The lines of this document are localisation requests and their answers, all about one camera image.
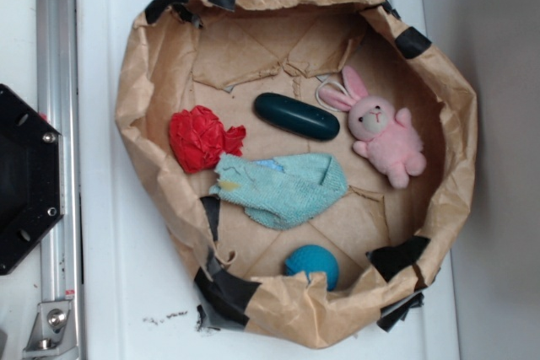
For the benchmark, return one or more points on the dark green plastic pickle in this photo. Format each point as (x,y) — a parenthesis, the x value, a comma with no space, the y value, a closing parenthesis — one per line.
(296,116)

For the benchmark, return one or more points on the light blue towel cloth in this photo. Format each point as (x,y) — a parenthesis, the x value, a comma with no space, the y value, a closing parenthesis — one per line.
(283,192)

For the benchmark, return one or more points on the brown paper bag bin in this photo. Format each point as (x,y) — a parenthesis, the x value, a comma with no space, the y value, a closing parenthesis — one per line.
(222,54)

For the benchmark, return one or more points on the red crumpled paper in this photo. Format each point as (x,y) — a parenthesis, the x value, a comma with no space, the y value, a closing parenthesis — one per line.
(198,138)

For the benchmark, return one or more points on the blue golf ball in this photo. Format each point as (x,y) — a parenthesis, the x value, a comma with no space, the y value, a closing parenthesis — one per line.
(313,258)

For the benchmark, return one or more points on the pink plush bunny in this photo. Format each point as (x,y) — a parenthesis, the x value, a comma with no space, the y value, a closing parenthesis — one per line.
(383,135)

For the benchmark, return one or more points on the white tray board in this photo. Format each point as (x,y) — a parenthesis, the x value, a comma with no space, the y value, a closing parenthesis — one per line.
(140,303)

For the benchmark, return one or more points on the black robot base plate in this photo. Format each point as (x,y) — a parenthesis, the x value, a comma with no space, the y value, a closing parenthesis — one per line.
(31,200)

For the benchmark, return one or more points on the aluminium frame rail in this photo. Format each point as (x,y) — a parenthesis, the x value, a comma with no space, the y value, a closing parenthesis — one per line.
(61,270)

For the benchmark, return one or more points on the metal corner bracket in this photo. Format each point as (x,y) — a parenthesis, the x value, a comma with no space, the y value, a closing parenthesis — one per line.
(53,334)

